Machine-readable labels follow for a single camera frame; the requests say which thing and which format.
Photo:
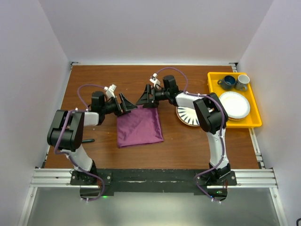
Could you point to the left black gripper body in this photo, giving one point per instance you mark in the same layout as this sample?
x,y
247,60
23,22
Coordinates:
x,y
120,108

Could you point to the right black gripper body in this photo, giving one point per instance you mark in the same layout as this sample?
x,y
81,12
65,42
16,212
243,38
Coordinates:
x,y
150,90

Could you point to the purple cloth napkin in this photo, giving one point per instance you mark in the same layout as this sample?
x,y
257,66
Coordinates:
x,y
139,127

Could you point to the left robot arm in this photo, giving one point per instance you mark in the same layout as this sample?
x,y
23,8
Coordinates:
x,y
66,131

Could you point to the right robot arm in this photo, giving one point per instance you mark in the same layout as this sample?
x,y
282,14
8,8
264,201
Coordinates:
x,y
211,115

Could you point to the blue striped white plate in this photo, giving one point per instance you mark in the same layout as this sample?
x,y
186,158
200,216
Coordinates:
x,y
187,116

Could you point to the blue grey bowl cup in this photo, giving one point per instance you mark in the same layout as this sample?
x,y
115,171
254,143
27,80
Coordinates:
x,y
227,83

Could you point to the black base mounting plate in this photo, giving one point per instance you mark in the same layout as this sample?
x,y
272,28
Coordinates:
x,y
152,181

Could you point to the white plate in tray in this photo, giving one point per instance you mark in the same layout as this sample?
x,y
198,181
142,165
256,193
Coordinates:
x,y
236,105

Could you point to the white grey mug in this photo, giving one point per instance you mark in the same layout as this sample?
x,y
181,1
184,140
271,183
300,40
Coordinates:
x,y
242,82

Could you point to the yellow plastic tray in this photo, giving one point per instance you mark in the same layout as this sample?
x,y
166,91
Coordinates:
x,y
253,119

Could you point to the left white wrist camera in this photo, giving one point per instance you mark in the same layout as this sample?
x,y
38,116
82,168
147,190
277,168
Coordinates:
x,y
109,91

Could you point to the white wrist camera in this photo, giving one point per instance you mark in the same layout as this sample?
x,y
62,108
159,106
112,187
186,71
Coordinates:
x,y
155,82
109,91

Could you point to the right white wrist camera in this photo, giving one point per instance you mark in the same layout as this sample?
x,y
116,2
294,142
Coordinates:
x,y
155,82

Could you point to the gold spoon green handle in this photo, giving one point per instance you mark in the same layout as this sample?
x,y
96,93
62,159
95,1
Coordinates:
x,y
87,141

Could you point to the aluminium frame rail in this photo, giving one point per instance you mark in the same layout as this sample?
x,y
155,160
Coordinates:
x,y
254,201

